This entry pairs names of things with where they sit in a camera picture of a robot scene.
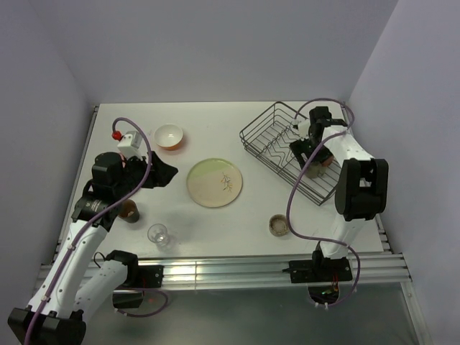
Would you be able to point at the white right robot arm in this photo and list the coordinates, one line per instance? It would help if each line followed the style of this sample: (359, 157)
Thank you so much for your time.
(361, 191)

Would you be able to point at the aluminium mounting rail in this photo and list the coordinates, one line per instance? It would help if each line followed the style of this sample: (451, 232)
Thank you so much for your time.
(264, 272)

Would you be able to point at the dark wire dish rack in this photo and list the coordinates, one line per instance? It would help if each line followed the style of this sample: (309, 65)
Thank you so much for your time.
(268, 139)

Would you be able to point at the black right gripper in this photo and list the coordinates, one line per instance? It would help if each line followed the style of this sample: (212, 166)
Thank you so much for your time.
(299, 147)

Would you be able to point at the dark brown tumbler cup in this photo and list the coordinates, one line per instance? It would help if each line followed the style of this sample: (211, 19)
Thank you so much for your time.
(129, 212)

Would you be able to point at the green and cream plate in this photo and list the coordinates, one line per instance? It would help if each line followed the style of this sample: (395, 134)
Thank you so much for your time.
(214, 182)

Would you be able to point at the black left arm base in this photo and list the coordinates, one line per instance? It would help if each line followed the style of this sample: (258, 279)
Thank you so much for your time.
(137, 277)

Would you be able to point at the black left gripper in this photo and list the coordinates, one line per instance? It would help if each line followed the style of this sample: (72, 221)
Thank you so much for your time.
(161, 174)

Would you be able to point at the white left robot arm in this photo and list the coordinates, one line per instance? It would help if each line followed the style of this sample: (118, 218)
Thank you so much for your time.
(61, 308)

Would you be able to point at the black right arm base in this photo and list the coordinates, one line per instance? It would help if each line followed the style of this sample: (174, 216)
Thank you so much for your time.
(328, 272)

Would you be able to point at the orange and white bowl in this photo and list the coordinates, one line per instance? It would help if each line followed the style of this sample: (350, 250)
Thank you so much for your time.
(168, 136)

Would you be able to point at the grey-green ceramic mug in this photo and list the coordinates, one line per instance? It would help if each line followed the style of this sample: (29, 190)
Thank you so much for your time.
(315, 170)

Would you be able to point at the speckled beige cup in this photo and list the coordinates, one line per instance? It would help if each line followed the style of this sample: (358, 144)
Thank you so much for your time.
(278, 225)

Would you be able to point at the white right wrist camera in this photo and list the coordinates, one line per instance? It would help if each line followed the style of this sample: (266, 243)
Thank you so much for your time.
(302, 128)

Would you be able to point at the clear drinking glass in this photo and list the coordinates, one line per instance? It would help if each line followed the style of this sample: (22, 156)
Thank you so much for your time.
(158, 235)

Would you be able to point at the pink ceramic mug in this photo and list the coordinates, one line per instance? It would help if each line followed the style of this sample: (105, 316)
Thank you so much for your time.
(327, 162)

